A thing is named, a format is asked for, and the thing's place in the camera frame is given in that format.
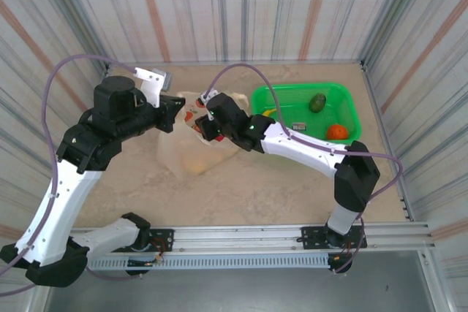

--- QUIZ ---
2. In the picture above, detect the slotted grey cable tray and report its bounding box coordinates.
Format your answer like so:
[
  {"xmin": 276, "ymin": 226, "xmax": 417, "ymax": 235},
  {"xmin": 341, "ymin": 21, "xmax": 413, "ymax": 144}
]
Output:
[{"xmin": 87, "ymin": 255, "xmax": 330, "ymax": 272}]

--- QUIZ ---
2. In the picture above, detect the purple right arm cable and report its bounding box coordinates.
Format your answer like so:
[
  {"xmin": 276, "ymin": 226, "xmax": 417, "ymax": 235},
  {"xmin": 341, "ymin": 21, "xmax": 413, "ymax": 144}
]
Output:
[{"xmin": 204, "ymin": 64, "xmax": 404, "ymax": 275}]

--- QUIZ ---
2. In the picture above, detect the fake orange fruit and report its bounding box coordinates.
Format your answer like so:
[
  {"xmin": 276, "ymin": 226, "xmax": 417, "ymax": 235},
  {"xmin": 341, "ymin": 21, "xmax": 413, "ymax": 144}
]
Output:
[{"xmin": 325, "ymin": 123, "xmax": 347, "ymax": 141}]

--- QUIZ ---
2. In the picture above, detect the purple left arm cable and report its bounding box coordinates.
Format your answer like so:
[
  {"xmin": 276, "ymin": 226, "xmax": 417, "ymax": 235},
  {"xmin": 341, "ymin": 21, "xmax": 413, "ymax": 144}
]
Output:
[{"xmin": 0, "ymin": 54, "xmax": 146, "ymax": 297}]

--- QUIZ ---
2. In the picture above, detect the aluminium mounting rail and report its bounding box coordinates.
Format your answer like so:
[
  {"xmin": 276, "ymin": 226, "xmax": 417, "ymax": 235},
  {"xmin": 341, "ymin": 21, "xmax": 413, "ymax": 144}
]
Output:
[{"xmin": 69, "ymin": 224, "xmax": 434, "ymax": 253}]

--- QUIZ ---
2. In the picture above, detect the green fake avocado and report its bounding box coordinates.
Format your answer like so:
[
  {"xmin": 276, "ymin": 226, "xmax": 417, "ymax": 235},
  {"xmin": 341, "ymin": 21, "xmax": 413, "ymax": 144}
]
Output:
[{"xmin": 309, "ymin": 92, "xmax": 327, "ymax": 113}]

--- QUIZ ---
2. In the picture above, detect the green plastic basket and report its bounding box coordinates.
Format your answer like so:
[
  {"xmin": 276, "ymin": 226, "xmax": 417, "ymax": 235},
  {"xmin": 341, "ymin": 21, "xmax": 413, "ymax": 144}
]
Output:
[{"xmin": 250, "ymin": 81, "xmax": 363, "ymax": 147}]

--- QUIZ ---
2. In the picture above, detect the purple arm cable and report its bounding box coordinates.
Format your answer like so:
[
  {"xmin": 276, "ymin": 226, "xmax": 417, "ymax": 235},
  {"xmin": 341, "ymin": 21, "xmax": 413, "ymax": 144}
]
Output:
[
  {"xmin": 204, "ymin": 64, "xmax": 404, "ymax": 275},
  {"xmin": 0, "ymin": 54, "xmax": 146, "ymax": 297}
]

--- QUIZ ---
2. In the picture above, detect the plastic bag with orange print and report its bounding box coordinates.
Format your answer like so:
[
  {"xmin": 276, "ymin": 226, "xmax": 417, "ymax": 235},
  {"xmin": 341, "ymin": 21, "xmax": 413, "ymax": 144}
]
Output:
[{"xmin": 156, "ymin": 91, "xmax": 252, "ymax": 181}]

